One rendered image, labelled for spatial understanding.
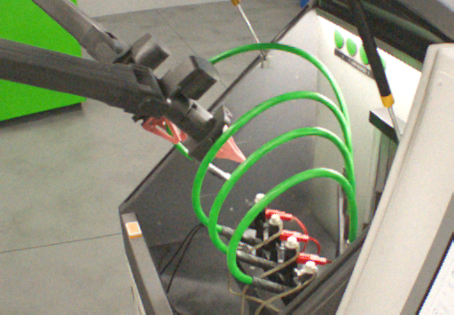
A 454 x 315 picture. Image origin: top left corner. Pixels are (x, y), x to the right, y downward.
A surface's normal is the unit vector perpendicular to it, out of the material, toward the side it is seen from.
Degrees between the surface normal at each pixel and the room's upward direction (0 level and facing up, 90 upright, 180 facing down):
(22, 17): 90
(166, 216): 90
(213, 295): 0
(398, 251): 76
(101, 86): 109
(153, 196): 90
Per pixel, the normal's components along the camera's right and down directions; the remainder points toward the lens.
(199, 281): -0.02, -0.89
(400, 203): -0.93, -0.06
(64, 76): 0.39, 0.70
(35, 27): 0.43, 0.40
